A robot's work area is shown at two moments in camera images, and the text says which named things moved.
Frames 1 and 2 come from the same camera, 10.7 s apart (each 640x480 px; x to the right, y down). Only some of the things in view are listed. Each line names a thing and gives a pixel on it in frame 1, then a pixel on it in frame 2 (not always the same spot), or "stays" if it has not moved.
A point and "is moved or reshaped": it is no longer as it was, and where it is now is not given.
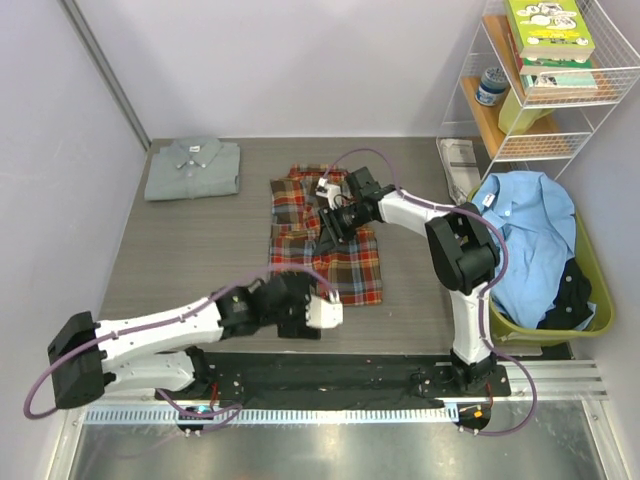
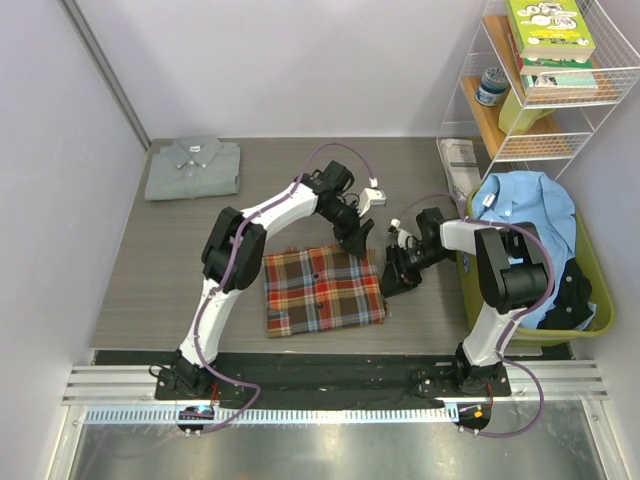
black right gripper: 332,217 → 397,275
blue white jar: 494,82 stays
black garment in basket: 571,304 stays
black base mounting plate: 332,376 stays
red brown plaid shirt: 351,268 is moved or reshaped
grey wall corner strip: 93,50 stays
